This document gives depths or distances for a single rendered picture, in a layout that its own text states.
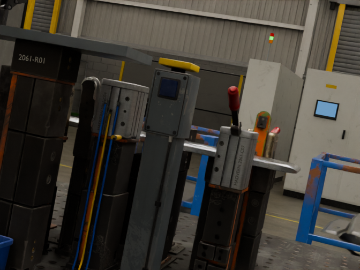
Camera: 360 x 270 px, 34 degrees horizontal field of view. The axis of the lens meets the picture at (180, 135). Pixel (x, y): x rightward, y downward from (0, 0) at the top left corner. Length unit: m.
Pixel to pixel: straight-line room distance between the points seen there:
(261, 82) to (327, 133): 1.27
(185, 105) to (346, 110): 8.15
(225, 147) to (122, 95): 0.24
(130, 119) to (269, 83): 8.03
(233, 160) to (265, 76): 8.09
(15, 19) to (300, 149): 5.35
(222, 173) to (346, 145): 7.99
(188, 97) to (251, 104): 8.23
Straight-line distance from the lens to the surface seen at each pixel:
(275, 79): 9.18
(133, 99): 1.20
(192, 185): 4.25
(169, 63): 1.01
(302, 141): 9.13
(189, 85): 1.00
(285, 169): 1.25
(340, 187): 9.13
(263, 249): 1.83
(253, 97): 9.23
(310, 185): 3.03
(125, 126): 1.20
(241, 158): 1.14
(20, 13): 5.15
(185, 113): 1.00
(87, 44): 1.03
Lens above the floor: 1.09
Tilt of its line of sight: 3 degrees down
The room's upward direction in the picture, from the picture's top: 11 degrees clockwise
